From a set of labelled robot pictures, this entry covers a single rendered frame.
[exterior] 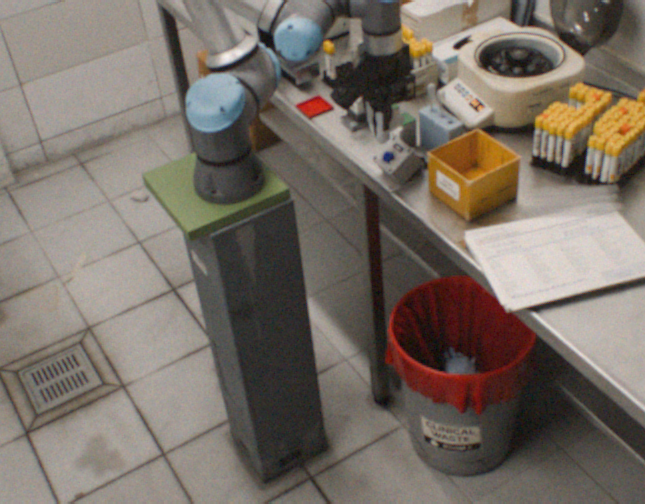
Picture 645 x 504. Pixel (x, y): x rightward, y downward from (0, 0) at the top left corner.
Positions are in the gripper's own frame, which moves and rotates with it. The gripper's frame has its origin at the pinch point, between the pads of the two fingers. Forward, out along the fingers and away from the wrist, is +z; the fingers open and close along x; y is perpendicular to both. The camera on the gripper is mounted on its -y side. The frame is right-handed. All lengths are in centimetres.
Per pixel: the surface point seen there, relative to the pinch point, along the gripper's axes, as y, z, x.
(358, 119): 7.8, 9.3, 21.0
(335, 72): 13.7, 8.6, 41.1
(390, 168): 1.1, 6.4, -2.6
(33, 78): -34, 64, 192
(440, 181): 6.9, 6.6, -12.2
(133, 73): 4, 76, 192
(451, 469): 5, 95, -19
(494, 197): 13.9, 8.6, -20.7
